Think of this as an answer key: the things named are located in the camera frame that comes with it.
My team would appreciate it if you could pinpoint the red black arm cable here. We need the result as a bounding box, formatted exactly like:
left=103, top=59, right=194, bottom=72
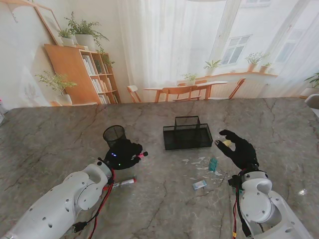
left=231, top=174, right=252, bottom=239
left=72, top=169, right=116, bottom=239

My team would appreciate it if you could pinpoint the teal binder clip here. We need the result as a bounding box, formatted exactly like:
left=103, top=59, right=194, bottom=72
left=208, top=157, right=219, bottom=172

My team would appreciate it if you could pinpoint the red black left arm cable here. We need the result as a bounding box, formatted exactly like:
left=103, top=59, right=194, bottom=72
left=72, top=169, right=116, bottom=239

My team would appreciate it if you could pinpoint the black mesh desk tray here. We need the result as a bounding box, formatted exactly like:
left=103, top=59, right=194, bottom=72
left=163, top=116, right=213, bottom=151

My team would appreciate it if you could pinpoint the black mesh pen cup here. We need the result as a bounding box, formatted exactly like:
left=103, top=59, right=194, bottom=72
left=103, top=125, right=127, bottom=150

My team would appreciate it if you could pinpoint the small blue white eraser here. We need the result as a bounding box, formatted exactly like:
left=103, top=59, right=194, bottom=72
left=191, top=180, right=207, bottom=191

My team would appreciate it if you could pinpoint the white rounded chair back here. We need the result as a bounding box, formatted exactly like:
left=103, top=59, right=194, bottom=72
left=304, top=94, right=319, bottom=110

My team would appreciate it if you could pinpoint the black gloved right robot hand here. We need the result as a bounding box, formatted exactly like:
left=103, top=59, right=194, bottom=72
left=214, top=129, right=260, bottom=171

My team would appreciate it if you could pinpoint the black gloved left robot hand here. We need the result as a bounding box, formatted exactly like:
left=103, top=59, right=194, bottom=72
left=104, top=138, right=143, bottom=170

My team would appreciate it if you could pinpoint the red marker with white label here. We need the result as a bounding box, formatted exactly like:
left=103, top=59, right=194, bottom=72
left=109, top=176, right=137, bottom=189

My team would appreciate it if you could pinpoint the red black right arm cable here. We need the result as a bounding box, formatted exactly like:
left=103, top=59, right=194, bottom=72
left=231, top=174, right=252, bottom=239

